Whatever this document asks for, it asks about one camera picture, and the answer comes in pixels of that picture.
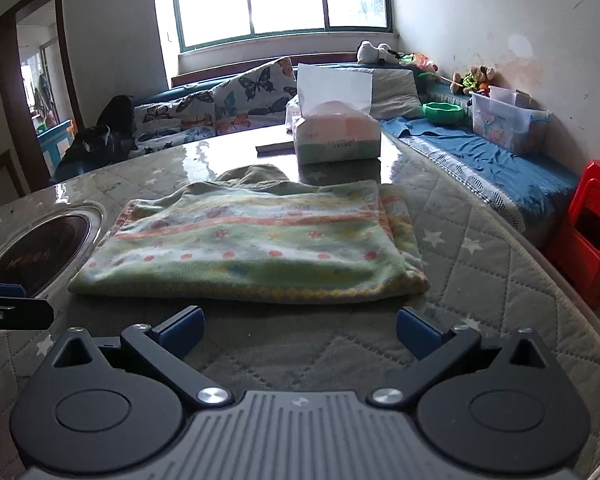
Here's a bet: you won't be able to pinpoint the green floral patterned garment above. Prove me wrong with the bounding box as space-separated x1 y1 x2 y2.
69 165 430 304

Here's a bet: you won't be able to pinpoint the round black induction cooktop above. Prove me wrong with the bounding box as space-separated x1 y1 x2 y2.
0 214 90 297

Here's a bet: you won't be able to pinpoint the grey quilted star table cover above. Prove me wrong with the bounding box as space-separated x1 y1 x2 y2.
0 127 600 479

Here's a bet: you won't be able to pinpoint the small blue white cabinet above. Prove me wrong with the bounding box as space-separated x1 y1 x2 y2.
38 119 74 176

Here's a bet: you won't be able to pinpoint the red plastic stool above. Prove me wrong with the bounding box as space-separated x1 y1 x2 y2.
548 159 600 309

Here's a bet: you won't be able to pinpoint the black bag on sofa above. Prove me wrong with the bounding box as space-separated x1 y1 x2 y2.
54 94 134 181

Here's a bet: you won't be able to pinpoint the left butterfly print pillow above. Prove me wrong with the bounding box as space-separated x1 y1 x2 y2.
129 91 215 158

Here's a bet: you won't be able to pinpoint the butterfly print pillow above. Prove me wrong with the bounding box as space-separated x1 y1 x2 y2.
211 56 297 136
129 91 215 158

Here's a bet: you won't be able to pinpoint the blue sofa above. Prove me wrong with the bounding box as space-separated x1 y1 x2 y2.
133 63 578 232

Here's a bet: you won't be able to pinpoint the green plastic bowl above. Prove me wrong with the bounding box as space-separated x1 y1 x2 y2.
422 102 465 125

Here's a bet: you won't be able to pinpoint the pink tissue pack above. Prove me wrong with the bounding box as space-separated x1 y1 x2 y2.
291 64 381 165

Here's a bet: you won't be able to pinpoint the clear plastic storage box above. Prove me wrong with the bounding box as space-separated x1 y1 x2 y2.
471 87 550 155

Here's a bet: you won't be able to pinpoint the plain grey pillow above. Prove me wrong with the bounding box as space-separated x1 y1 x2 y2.
370 68 422 119

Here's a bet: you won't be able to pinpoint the right butterfly print pillow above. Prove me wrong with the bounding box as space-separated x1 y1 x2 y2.
211 56 297 136

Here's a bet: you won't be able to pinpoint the green and brown plush toys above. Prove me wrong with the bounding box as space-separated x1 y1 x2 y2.
450 65 496 96

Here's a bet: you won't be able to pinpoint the white and black plush toy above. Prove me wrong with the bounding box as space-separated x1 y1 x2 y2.
356 40 403 65

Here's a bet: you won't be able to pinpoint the dark wooden door frame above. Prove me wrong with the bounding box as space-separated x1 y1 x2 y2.
0 0 84 192

